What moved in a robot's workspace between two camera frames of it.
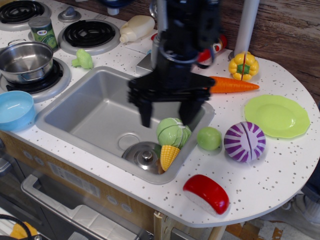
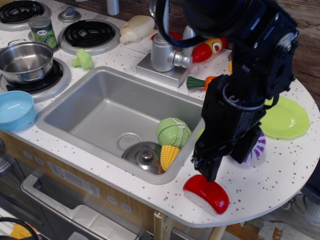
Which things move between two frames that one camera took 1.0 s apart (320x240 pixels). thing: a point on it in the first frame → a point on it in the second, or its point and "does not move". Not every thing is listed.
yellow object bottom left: x=18 y=231 does not move
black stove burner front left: x=54 y=84 does not move
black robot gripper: x=172 y=80 → x=227 y=113
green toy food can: x=43 y=30 does not move
